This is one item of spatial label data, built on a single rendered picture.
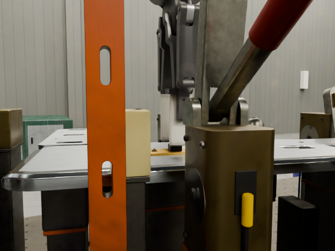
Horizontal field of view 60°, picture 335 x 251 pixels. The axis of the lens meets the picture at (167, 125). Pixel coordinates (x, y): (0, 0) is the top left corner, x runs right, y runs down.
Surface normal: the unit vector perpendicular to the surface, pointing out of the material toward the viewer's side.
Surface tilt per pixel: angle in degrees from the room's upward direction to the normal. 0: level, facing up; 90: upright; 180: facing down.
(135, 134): 90
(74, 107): 90
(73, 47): 90
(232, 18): 99
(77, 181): 90
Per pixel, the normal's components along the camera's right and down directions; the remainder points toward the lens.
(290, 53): 0.42, 0.07
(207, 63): 0.24, 0.23
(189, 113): -0.97, 0.02
